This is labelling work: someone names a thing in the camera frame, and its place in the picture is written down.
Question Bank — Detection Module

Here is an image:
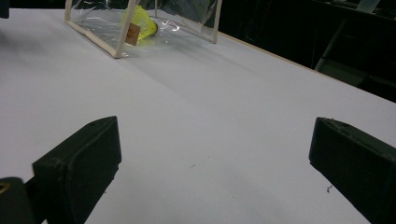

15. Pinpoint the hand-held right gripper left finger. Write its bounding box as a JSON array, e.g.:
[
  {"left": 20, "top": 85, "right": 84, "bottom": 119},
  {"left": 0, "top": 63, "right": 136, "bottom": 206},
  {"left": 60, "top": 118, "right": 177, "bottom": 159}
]
[{"left": 32, "top": 116, "right": 122, "bottom": 224}]

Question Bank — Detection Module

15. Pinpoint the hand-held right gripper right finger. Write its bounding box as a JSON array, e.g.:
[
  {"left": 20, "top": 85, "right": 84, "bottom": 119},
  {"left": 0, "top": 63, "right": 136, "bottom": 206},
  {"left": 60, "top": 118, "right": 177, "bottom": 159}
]
[{"left": 308, "top": 117, "right": 396, "bottom": 224}]

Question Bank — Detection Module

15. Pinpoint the dark metal stand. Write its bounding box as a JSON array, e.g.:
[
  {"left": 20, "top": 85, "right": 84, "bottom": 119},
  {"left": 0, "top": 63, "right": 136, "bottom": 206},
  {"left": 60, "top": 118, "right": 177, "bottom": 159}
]
[{"left": 314, "top": 18, "right": 396, "bottom": 91}]

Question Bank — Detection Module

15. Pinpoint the clear plastic bag beige trim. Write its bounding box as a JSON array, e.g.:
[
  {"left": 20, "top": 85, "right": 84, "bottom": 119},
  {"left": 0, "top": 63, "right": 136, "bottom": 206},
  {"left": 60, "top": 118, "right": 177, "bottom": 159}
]
[{"left": 64, "top": 0, "right": 223, "bottom": 60}]

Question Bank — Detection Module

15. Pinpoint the yellow shuttlecock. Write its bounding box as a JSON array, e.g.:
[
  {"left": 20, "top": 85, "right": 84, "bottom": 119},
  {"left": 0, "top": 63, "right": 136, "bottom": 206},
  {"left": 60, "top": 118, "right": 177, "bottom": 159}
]
[{"left": 121, "top": 5, "right": 159, "bottom": 43}]

